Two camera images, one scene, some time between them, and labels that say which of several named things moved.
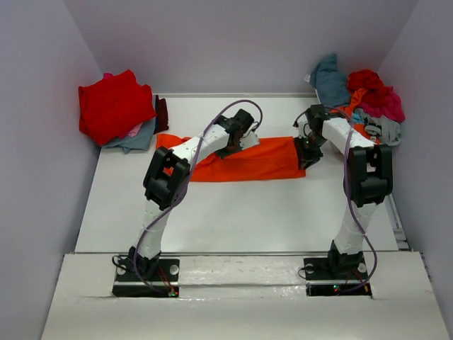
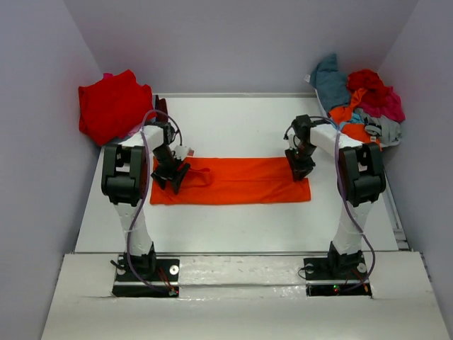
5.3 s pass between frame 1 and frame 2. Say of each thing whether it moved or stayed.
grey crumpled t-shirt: stayed
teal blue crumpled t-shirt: stayed
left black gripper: moved
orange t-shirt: moved
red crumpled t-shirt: stayed
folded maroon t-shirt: stayed
